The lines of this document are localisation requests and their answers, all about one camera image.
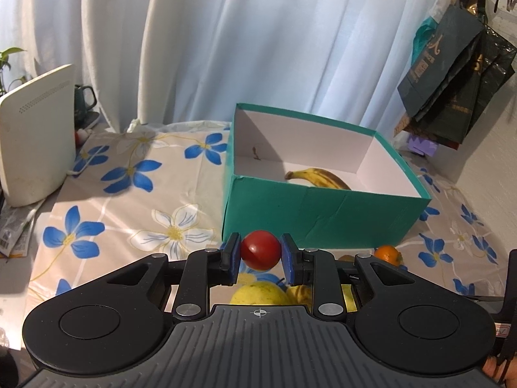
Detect spotted banana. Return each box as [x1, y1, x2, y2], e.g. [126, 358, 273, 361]
[284, 167, 353, 190]

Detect orange tangerine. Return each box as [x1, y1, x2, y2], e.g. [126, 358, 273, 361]
[374, 244, 403, 267]

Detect teal plastic bag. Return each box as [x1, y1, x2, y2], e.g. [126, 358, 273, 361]
[412, 16, 440, 66]

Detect dark green paper bag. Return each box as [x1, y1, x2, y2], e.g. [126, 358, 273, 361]
[398, 0, 485, 144]

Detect white curtain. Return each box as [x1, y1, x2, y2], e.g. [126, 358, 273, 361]
[0, 0, 449, 135]

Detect black plastic bag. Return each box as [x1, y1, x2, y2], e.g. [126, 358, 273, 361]
[464, 24, 517, 138]

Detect blue floral tablecloth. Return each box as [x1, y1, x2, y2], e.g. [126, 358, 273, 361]
[0, 120, 512, 352]

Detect brown-spotted ripe banana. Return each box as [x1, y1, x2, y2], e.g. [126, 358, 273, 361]
[286, 285, 356, 312]

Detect green cardboard box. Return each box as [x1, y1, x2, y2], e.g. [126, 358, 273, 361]
[221, 103, 433, 250]

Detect dark green mug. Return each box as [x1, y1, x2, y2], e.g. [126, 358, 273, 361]
[74, 84, 98, 124]

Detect red tomato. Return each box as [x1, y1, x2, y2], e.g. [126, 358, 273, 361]
[241, 230, 282, 271]

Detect person's right hand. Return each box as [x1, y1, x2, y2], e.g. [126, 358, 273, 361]
[482, 355, 517, 388]

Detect yellow apple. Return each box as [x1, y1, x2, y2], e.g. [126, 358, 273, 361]
[229, 281, 296, 307]

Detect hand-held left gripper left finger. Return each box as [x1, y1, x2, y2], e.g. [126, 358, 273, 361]
[95, 232, 243, 325]

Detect white plastic appliance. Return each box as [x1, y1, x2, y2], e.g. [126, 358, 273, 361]
[0, 64, 77, 208]

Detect green potted plant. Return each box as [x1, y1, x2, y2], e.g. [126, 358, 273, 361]
[0, 47, 29, 93]

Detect pile of flat packets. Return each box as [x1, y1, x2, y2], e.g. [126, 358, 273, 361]
[0, 205, 38, 258]

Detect purple box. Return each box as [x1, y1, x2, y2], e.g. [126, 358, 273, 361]
[408, 133, 439, 156]

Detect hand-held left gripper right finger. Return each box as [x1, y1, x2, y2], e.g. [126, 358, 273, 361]
[280, 232, 421, 325]

